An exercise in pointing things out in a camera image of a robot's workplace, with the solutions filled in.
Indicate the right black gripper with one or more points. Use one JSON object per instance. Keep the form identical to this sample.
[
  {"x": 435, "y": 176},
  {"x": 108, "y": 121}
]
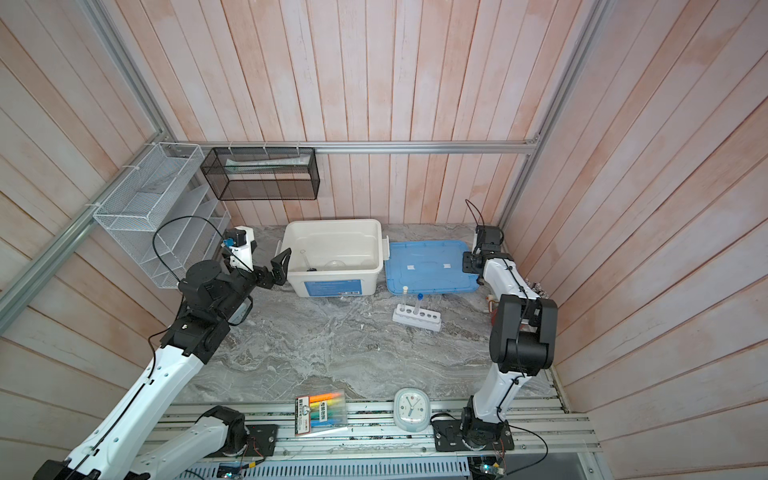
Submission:
[{"x": 467, "y": 267}]

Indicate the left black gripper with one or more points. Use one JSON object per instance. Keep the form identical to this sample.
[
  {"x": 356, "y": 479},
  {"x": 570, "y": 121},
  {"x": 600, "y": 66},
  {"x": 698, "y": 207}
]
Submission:
[{"x": 279, "y": 271}]

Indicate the clear glass petri dish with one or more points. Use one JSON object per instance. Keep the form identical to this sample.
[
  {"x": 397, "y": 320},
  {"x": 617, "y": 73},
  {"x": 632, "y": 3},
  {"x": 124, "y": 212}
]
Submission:
[{"x": 335, "y": 264}]

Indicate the blue plastic bin lid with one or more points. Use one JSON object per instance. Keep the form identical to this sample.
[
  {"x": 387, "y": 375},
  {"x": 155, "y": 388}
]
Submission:
[{"x": 428, "y": 267}]

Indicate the blue capped test tube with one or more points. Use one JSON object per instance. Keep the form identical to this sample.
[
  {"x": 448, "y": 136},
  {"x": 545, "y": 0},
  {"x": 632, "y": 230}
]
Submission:
[{"x": 418, "y": 303}]

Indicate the white capped test tube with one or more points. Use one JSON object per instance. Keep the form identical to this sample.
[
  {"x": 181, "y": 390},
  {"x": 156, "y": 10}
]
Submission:
[{"x": 406, "y": 298}]

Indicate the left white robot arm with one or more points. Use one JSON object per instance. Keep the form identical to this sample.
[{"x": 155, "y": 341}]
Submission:
[{"x": 111, "y": 451}]

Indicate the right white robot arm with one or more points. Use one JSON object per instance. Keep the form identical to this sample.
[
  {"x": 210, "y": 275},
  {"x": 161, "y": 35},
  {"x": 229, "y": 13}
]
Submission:
[{"x": 522, "y": 339}]

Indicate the white plastic storage bin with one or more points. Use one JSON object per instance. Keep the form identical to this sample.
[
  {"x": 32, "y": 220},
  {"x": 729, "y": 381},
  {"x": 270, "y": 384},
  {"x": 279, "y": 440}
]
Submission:
[{"x": 359, "y": 243}]

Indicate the white test tube rack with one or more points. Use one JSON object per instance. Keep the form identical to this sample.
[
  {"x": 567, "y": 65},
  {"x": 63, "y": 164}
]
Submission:
[{"x": 417, "y": 317}]

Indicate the highlighter marker pack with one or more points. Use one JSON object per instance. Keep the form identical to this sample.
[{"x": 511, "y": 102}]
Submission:
[{"x": 316, "y": 414}]

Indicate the white round clock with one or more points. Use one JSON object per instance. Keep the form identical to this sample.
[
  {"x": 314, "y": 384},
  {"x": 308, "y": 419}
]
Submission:
[{"x": 411, "y": 410}]

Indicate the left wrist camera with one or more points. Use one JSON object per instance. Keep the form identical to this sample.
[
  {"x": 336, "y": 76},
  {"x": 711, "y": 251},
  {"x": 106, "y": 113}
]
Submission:
[{"x": 238, "y": 245}]

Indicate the black wire mesh basket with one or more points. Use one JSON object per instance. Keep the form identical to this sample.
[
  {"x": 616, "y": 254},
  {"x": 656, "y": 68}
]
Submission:
[{"x": 262, "y": 173}]

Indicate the white wire mesh shelf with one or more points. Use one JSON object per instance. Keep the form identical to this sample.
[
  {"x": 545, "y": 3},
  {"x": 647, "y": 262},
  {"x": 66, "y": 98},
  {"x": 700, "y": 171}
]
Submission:
[{"x": 162, "y": 215}]

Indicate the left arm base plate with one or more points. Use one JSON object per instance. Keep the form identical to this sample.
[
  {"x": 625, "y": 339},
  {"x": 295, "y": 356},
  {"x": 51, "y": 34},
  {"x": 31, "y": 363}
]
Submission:
[{"x": 251, "y": 440}]

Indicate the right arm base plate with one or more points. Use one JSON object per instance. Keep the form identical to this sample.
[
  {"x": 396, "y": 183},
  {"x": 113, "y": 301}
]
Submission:
[{"x": 452, "y": 435}]

